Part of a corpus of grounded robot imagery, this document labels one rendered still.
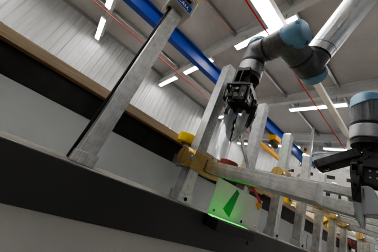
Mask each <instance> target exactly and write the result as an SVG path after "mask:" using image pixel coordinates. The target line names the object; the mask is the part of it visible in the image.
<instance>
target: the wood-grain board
mask: <svg viewBox="0 0 378 252"><path fill-rule="evenodd" d="M0 39H1V40H3V41H4V42H6V43H8V44H9V45H11V46H13V47H15V48H16V49H18V50H19V51H21V52H23V53H25V54H26V55H28V56H30V57H31V58H33V59H35V60H37V61H38V62H40V63H41V64H43V65H45V66H46V67H48V68H50V69H52V70H53V71H55V72H57V73H58V74H60V75H62V76H63V77H65V78H67V79H68V80H70V81H72V82H73V83H75V84H77V85H78V86H80V87H82V88H84V89H85V90H87V91H88V92H91V93H92V94H94V95H95V96H97V97H99V98H100V99H102V100H105V99H106V98H107V96H108V95H109V93H110V92H111V91H110V90H108V89H107V88H105V87H103V86H102V85H100V84H98V83H97V82H95V81H94V80H92V79H91V78H89V77H87V76H86V75H84V74H83V73H81V72H79V71H78V70H77V69H75V68H73V67H72V66H70V65H68V64H67V63H65V62H64V61H62V60H60V59H59V58H58V57H56V56H54V55H53V54H51V53H49V52H48V51H46V50H45V49H43V48H42V47H40V46H38V45H37V44H35V43H34V42H32V41H30V40H29V39H28V38H26V37H24V36H23V35H21V34H19V33H18V32H16V31H15V30H13V29H11V28H10V27H9V26H7V25H5V24H4V23H2V22H0ZM124 113H126V114H128V115H129V116H131V117H133V118H134V119H136V120H138V121H139V122H141V123H143V124H144V125H146V126H148V127H149V128H151V129H153V130H154V131H156V132H158V133H160V134H161V135H163V136H164V137H166V138H168V139H170V140H171V141H173V142H175V143H176V144H178V145H180V146H182V144H181V143H179V142H178V141H177V138H178V136H179V134H178V133H176V132H175V131H173V130H171V129H170V128H168V127H166V126H165V125H164V124H162V123H160V122H159V121H157V120H156V119H154V118H152V117H151V116H149V115H147V114H146V113H145V112H143V111H141V110H140V109H138V108H136V107H135V106H133V105H132V104H130V103H129V104H128V106H127V108H126V109H125V110H124ZM182 147H183V146H182ZM205 155H206V156H207V157H209V158H211V159H212V158H215V159H217V158H216V157H214V156H213V155H211V154H209V153H208V152H206V154H205ZM217 162H218V163H219V162H220V160H219V159H217ZM263 195H264V196H266V197H268V198H269V199H271V196H272V193H269V192H266V191H263ZM282 206H283V207H284V208H286V209H288V210H289V211H291V212H293V213H295V209H296V208H295V207H293V206H292V205H290V204H288V203H287V202H285V201H283V204H282ZM305 220H306V221H308V222H310V223H311V224H313V222H314V219H312V218H311V217H309V216H307V215H306V216H305Z"/></svg>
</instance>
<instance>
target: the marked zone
mask: <svg viewBox="0 0 378 252"><path fill-rule="evenodd" d="M239 194H240V193H239V192H238V190H236V192H235V193H234V194H233V196H232V197H231V198H230V200H229V201H228V203H226V205H225V206H224V208H223V210H224V211H225V213H226V214H227V215H228V217H230V215H231V212H232V210H233V207H234V205H235V203H236V201H237V198H238V196H239Z"/></svg>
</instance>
